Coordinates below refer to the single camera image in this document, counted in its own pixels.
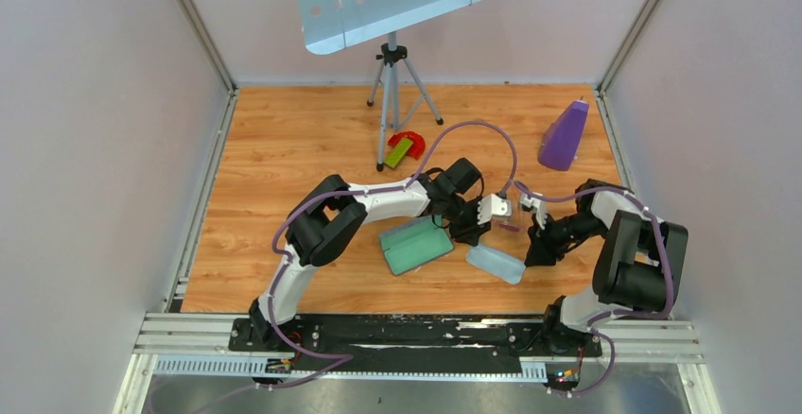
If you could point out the red curved plastic piece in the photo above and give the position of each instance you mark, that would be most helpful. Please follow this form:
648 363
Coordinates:
418 143

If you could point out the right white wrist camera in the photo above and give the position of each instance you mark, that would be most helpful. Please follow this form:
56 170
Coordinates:
536 207

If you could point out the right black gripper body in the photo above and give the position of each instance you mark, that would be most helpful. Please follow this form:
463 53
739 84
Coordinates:
568 231

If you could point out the green rectangular block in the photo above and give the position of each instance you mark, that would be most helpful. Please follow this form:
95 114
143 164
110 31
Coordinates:
398 152

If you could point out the grey tripod stand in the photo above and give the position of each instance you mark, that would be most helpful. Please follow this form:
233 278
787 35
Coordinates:
387 77

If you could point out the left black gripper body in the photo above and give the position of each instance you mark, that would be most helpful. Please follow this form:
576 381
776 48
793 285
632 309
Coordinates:
462 217

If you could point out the blue cleaning cloth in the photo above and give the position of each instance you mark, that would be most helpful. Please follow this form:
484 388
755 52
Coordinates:
497 263

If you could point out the grey glasses case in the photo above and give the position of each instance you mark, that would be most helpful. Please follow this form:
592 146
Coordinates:
415 243

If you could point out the white slotted cable duct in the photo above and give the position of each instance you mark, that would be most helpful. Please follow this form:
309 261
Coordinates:
263 367

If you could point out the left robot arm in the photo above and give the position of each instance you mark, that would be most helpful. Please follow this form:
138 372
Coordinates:
320 228

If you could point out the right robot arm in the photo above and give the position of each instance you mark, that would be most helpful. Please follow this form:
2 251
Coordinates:
638 270

